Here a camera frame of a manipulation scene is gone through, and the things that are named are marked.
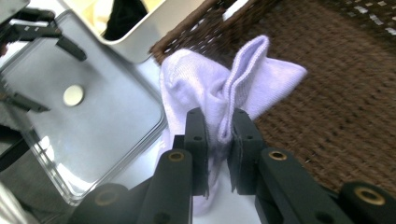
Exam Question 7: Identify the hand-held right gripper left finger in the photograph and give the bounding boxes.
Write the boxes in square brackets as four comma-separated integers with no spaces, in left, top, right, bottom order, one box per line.
[173,107,209,198]

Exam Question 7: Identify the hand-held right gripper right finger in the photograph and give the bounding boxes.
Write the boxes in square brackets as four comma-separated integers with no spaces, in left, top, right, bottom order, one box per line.
[227,107,266,196]

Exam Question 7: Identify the clear lid with round knob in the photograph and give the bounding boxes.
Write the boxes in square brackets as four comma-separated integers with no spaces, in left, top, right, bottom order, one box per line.
[0,8,168,207]

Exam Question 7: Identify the brown wicker basket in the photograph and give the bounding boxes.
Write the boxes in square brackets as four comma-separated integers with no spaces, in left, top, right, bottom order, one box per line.
[148,0,396,198]

